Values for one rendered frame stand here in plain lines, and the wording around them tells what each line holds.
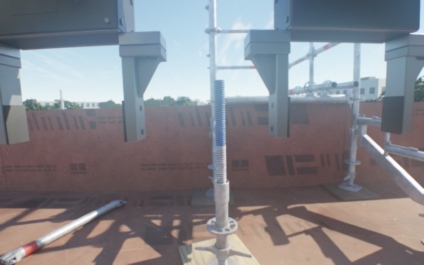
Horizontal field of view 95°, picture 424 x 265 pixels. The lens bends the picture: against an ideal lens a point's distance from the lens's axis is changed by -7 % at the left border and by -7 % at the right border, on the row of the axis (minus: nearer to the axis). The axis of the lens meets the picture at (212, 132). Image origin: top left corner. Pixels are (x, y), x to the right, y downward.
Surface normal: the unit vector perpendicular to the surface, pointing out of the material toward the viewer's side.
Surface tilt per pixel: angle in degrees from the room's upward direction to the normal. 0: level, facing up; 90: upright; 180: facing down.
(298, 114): 90
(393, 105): 90
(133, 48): 90
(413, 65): 90
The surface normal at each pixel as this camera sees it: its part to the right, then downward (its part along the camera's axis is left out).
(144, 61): 0.03, 0.12
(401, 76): -1.00, 0.03
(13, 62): 1.00, -0.03
